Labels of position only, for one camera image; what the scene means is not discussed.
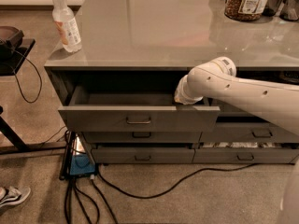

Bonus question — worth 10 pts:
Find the long black floor cable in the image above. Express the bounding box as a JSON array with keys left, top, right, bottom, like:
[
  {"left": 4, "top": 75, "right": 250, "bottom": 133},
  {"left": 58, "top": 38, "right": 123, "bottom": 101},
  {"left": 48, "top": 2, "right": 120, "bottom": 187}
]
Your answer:
[{"left": 96, "top": 162, "right": 260, "bottom": 200}]

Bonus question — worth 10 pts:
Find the clear plastic water bottle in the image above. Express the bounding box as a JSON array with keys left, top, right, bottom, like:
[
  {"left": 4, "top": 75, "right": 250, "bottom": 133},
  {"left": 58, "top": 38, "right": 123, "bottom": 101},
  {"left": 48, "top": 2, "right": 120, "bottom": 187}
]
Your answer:
[{"left": 52, "top": 0, "right": 82, "bottom": 53}]

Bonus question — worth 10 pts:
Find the thin black hanging cable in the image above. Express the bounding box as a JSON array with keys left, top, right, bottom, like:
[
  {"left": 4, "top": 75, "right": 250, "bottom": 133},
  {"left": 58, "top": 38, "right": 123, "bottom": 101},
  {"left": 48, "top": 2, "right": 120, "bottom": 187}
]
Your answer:
[{"left": 11, "top": 49, "right": 43, "bottom": 104}]

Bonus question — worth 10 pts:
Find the glass jar of nuts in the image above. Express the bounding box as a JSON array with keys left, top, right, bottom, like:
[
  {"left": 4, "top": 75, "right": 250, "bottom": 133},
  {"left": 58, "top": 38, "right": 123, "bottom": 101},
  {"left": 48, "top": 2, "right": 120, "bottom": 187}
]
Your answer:
[{"left": 224, "top": 0, "right": 268, "bottom": 21}]

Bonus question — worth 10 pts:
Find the blue power box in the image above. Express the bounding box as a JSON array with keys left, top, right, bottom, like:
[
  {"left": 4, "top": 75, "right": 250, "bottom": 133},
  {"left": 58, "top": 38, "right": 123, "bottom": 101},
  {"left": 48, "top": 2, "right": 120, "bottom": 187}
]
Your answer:
[{"left": 70, "top": 154, "right": 95, "bottom": 175}]

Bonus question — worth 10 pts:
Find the grey sneaker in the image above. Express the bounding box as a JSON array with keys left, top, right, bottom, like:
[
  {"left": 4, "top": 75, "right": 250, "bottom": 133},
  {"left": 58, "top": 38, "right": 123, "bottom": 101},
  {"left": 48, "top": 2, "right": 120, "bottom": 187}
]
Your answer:
[{"left": 0, "top": 186, "right": 31, "bottom": 208}]

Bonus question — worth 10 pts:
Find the dark device on stand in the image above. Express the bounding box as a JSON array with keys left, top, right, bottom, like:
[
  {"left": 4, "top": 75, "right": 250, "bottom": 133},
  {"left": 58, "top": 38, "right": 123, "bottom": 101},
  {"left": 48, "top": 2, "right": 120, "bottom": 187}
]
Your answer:
[{"left": 0, "top": 26, "right": 24, "bottom": 61}]

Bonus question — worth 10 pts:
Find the grey drawer cabinet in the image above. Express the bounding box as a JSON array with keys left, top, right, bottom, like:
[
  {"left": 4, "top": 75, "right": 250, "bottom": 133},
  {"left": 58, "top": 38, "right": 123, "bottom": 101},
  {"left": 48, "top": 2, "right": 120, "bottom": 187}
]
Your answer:
[{"left": 45, "top": 0, "right": 298, "bottom": 163}]

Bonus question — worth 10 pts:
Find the black side stand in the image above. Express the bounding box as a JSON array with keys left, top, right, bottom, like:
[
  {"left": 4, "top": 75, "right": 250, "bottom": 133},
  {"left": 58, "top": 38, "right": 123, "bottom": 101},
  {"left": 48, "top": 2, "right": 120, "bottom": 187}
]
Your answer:
[{"left": 0, "top": 39, "right": 66, "bottom": 151}]

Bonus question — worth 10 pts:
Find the grey drawer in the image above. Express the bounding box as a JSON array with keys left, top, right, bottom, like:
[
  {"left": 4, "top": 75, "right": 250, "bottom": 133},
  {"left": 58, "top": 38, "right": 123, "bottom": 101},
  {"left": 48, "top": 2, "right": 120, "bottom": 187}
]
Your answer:
[
  {"left": 59, "top": 86, "right": 220, "bottom": 132},
  {"left": 92, "top": 147, "right": 194, "bottom": 164},
  {"left": 208, "top": 98, "right": 249, "bottom": 117},
  {"left": 200, "top": 119, "right": 299, "bottom": 143},
  {"left": 83, "top": 132, "right": 201, "bottom": 143},
  {"left": 193, "top": 147, "right": 299, "bottom": 164}
]

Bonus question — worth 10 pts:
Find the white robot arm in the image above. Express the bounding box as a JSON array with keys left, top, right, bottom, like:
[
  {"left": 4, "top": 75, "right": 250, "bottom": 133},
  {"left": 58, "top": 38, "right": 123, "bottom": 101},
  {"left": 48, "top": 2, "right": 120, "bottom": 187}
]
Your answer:
[{"left": 174, "top": 57, "right": 299, "bottom": 134}]

